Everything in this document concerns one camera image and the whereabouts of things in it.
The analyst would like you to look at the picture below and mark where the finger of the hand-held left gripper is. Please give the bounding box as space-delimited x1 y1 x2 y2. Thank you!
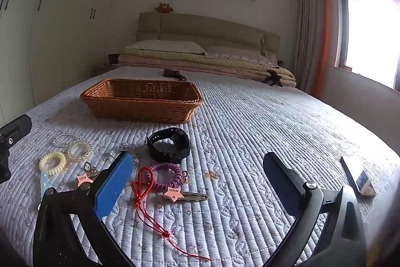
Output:
0 115 33 146

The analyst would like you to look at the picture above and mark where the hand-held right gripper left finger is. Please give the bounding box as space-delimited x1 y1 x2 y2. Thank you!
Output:
33 151 138 267

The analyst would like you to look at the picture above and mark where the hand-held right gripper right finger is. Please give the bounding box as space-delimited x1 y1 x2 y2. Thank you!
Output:
263 153 368 267

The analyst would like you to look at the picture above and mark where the pink star keyring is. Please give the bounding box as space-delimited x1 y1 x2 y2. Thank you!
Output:
76 161 107 191

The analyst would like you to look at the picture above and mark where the red cord lanyard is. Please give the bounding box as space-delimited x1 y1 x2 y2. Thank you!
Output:
130 167 213 263

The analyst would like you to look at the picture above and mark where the cream coil bracelet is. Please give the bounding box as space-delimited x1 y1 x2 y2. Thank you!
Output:
39 152 69 177

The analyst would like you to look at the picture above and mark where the clear bead bracelet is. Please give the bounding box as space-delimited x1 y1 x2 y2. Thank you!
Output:
52 132 82 148

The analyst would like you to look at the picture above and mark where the clear coil bracelet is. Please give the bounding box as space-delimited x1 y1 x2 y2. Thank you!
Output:
68 140 93 161

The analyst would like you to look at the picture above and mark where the silver key with pink star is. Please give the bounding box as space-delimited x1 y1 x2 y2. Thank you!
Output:
163 186 209 202

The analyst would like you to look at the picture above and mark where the purple coil bracelet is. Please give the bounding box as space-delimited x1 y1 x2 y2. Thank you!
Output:
149 162 189 191

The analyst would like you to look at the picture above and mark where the brown wicker basket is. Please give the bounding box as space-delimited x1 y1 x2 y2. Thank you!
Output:
79 78 203 124

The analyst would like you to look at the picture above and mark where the black hair tie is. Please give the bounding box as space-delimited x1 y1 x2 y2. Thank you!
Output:
147 127 191 164

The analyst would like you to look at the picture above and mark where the quilted white bedspread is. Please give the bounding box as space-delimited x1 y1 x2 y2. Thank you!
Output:
0 65 400 267

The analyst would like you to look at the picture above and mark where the smartphone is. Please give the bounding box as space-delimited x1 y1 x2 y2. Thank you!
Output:
339 155 376 199

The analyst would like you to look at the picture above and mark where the white wardrobe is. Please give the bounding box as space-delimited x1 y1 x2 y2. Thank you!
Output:
0 0 126 127

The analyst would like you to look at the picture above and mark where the beige nightstand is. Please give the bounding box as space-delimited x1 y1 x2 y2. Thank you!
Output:
95 64 121 77

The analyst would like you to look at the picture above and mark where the small black object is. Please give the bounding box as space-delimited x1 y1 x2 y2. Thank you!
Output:
264 69 283 87

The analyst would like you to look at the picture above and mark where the brown hairbrush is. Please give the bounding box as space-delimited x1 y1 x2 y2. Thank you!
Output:
163 68 188 81

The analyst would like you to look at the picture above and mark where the folded pink quilt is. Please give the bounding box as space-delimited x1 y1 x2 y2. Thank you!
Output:
117 55 297 88

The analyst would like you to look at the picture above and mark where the folded yellow quilt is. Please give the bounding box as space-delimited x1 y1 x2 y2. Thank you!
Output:
123 48 296 80

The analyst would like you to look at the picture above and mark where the pink pillow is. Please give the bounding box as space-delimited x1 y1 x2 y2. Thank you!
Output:
204 46 269 63

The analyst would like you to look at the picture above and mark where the white pillow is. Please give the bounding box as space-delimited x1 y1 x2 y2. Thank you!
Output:
125 40 207 55

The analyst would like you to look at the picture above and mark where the orange curtain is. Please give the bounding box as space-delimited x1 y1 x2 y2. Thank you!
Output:
312 0 332 99

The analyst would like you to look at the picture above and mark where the beige curtain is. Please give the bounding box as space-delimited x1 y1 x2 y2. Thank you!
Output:
295 0 326 95

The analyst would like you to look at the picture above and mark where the beige padded headboard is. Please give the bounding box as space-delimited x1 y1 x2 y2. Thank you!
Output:
136 12 281 55

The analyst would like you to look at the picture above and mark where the window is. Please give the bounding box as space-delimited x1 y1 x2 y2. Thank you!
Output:
334 0 400 89

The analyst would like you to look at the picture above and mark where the silver chain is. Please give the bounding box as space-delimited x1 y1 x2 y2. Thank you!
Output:
109 143 141 164

